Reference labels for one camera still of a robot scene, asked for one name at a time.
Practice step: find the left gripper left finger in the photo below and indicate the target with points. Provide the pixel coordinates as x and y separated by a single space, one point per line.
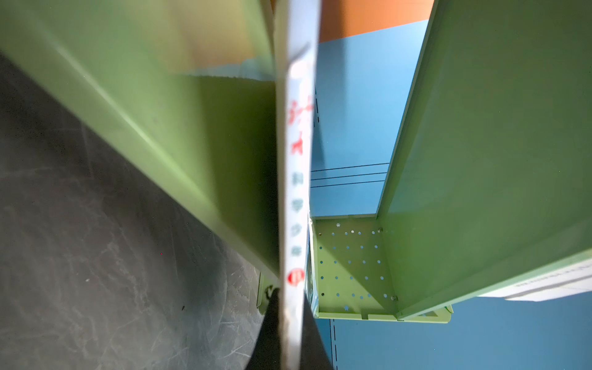
267 351

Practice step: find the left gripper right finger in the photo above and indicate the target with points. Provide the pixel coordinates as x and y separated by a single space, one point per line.
313 354

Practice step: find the light blue book underneath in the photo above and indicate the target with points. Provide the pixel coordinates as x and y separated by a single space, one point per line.
296 41

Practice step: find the white LOVER book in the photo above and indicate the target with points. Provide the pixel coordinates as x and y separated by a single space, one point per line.
572 280

